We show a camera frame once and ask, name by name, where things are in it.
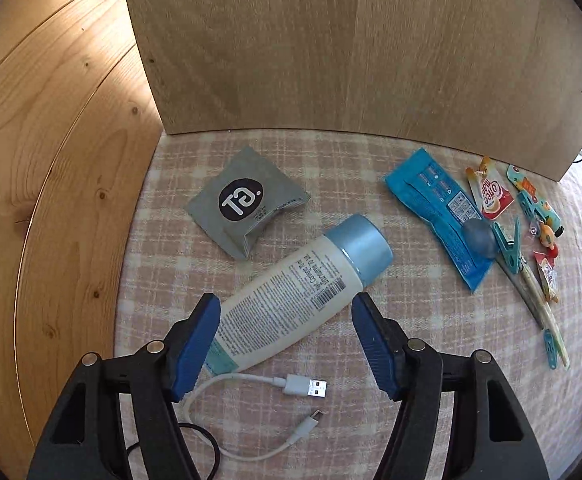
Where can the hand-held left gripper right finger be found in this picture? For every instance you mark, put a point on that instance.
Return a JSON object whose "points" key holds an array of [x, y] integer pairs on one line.
{"points": [[376, 350]]}

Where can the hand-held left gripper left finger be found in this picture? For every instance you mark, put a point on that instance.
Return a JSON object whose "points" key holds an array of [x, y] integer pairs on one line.
{"points": [[193, 350]]}

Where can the white tube with blue cap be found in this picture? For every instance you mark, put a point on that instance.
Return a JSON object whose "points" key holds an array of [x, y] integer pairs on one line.
{"points": [[291, 295]]}

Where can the grey-blue ball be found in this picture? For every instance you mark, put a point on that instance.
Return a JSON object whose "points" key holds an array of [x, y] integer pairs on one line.
{"points": [[481, 240]]}

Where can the grey pouch with black circle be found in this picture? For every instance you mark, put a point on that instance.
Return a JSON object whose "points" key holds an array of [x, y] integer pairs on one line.
{"points": [[243, 200]]}

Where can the blue plastic packet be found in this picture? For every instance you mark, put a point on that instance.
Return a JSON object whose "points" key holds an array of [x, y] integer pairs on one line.
{"points": [[436, 200]]}

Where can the teal plastic clip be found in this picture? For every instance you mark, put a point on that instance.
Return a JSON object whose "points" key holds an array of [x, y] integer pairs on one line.
{"points": [[552, 350], [508, 250]]}

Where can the pink checked tablecloth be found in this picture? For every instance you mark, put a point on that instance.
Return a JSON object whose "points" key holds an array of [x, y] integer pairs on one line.
{"points": [[321, 180]]}

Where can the red creamer sachet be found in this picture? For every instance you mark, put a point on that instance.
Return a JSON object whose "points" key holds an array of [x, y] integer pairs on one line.
{"points": [[491, 190], [548, 277]]}

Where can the orange cartoon clip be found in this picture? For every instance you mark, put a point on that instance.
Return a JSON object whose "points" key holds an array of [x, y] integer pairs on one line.
{"points": [[548, 237]]}

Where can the colourful cartoon case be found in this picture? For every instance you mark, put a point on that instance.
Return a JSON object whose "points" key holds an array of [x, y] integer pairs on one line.
{"points": [[536, 200]]}

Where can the pine wooden side panel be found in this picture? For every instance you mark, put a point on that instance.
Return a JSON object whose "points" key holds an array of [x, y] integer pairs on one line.
{"points": [[61, 160]]}

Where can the light wooden back board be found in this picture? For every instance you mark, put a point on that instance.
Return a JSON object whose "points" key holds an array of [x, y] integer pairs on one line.
{"points": [[361, 50]]}

